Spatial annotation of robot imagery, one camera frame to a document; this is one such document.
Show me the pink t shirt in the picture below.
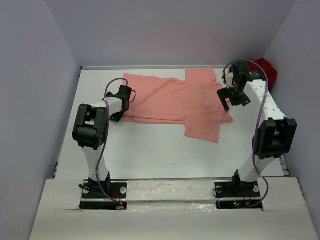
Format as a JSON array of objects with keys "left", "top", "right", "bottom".
[{"left": 122, "top": 68, "right": 233, "bottom": 143}]

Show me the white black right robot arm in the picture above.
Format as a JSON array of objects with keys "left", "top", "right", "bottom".
[{"left": 213, "top": 60, "right": 297, "bottom": 199}]

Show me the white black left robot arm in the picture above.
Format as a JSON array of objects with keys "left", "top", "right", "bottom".
[{"left": 72, "top": 85, "right": 134, "bottom": 200}]

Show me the red t shirt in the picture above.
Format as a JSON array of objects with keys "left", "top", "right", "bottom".
[{"left": 254, "top": 58, "right": 278, "bottom": 91}]

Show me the white foam strip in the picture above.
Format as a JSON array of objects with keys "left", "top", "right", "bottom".
[{"left": 126, "top": 180, "right": 216, "bottom": 212}]

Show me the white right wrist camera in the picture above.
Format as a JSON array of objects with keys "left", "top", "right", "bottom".
[{"left": 222, "top": 72, "right": 234, "bottom": 88}]

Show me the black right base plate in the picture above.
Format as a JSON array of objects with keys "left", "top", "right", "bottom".
[{"left": 212, "top": 181, "right": 263, "bottom": 210}]

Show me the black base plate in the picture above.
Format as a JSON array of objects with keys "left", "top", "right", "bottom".
[
  {"left": 79, "top": 180, "right": 128, "bottom": 211},
  {"left": 212, "top": 181, "right": 263, "bottom": 210}
]

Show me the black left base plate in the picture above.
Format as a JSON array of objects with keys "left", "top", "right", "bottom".
[{"left": 79, "top": 180, "right": 128, "bottom": 211}]

